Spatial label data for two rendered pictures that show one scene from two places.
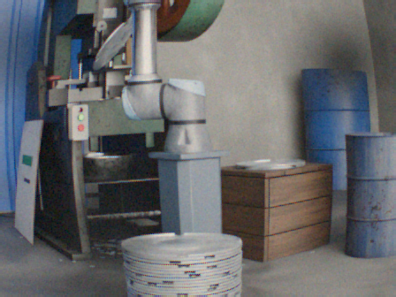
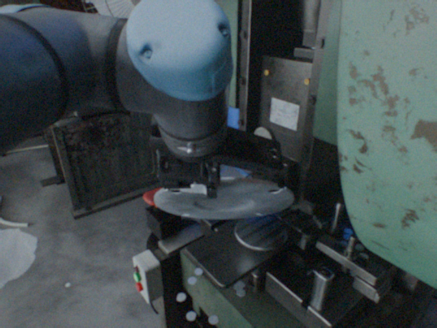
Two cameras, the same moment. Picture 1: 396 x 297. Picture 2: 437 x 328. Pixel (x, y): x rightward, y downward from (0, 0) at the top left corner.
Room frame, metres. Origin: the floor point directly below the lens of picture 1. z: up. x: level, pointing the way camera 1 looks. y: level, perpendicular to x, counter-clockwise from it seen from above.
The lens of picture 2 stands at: (2.55, -0.20, 1.27)
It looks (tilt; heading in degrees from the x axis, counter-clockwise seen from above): 28 degrees down; 84
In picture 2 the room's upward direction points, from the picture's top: straight up
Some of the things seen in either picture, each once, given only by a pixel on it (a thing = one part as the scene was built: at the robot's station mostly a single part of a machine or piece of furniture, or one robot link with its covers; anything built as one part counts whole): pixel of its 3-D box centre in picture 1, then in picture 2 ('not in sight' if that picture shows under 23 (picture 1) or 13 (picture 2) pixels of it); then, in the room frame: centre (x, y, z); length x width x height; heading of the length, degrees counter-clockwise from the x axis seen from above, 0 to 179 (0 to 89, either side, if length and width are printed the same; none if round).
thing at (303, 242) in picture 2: (100, 77); (292, 219); (2.82, 0.42, 0.76); 0.15 x 0.09 x 0.05; 122
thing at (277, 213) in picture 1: (271, 209); not in sight; (2.61, -0.29, 0.18); 0.40 x 0.38 x 0.35; 32
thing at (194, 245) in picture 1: (180, 244); not in sight; (1.51, 0.05, 0.26); 0.29 x 0.29 x 0.01
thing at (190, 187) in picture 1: (191, 221); not in sight; (2.11, 0.03, 0.23); 0.19 x 0.19 x 0.45; 36
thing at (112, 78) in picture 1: (115, 82); (244, 260); (2.68, 0.33, 0.72); 0.25 x 0.14 x 0.14; 32
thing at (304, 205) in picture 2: (100, 55); (300, 184); (2.83, 0.43, 0.86); 0.20 x 0.16 x 0.05; 122
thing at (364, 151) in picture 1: (386, 192); not in sight; (2.27, -0.77, 0.24); 0.42 x 0.42 x 0.48
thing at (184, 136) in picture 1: (187, 135); not in sight; (2.11, 0.03, 0.50); 0.15 x 0.15 x 0.10
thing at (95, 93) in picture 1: (99, 95); (291, 243); (2.82, 0.43, 0.68); 0.45 x 0.30 x 0.06; 122
